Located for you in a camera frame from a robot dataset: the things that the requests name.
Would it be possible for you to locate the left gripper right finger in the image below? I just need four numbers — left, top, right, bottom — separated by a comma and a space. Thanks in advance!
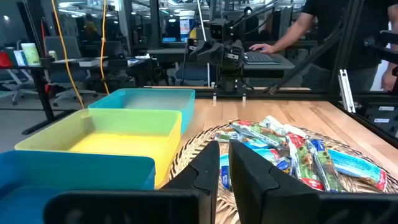
228, 139, 398, 224

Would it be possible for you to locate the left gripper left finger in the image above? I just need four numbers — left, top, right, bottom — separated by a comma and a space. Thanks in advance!
43, 140, 221, 224

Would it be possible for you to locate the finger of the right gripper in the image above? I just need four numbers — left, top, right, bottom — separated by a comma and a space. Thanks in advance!
188, 39, 215, 62
197, 43, 225, 65

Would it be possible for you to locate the navy blue granola bar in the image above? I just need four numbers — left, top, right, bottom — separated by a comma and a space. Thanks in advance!
306, 139, 345, 193
219, 153, 231, 190

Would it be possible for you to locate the person's forearm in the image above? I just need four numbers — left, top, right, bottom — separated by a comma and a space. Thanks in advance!
269, 12, 315, 54

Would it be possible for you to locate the blue white carton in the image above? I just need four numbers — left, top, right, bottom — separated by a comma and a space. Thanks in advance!
179, 11, 197, 43

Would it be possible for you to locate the black computer keyboard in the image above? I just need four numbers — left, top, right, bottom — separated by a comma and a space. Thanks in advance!
243, 51, 282, 65

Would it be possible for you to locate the blue office chair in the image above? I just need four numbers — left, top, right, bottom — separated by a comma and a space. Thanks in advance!
174, 62, 212, 87

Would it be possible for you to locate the person's hand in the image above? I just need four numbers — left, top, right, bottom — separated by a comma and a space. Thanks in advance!
381, 67, 398, 93
248, 42, 276, 54

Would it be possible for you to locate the round woven wicker tray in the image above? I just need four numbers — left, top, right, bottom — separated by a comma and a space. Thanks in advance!
169, 123, 398, 224

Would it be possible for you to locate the dark grey desk with keyboard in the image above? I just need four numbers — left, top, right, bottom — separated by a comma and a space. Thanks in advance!
242, 51, 296, 79

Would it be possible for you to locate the teal plastic bin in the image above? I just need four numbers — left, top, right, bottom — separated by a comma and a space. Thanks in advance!
88, 88, 196, 134

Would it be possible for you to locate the yellow plastic bin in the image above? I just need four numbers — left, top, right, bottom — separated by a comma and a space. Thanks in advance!
14, 108, 183, 187

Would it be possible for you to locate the person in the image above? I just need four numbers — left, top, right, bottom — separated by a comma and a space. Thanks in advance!
83, 12, 100, 43
300, 0, 398, 93

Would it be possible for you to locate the dark blue plastic bin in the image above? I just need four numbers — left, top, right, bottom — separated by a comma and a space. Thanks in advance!
0, 150, 156, 224

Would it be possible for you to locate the grey office chair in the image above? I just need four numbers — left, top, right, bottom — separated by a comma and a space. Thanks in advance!
43, 35, 99, 108

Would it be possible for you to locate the black office desk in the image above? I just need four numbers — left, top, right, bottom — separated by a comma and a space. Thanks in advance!
0, 57, 150, 136

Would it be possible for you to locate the white teal box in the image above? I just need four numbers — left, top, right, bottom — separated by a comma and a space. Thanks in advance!
12, 49, 28, 67

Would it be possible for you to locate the white office chair base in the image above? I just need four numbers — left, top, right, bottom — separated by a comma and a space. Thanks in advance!
0, 68, 38, 105

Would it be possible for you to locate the red object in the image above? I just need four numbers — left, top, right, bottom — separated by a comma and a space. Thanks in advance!
0, 50, 13, 68

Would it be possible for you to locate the white cable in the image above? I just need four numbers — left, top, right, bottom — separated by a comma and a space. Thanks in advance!
197, 0, 211, 87

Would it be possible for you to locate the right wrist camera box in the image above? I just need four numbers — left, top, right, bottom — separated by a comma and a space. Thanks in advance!
208, 17, 231, 41

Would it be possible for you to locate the black aluminium rig frame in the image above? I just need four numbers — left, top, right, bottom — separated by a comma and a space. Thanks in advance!
192, 0, 398, 150

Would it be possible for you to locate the yellow extension cable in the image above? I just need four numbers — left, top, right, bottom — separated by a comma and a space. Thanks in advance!
50, 0, 85, 109
99, 0, 110, 95

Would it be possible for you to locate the silver metal bracket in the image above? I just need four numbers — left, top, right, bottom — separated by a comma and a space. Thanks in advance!
338, 68, 356, 113

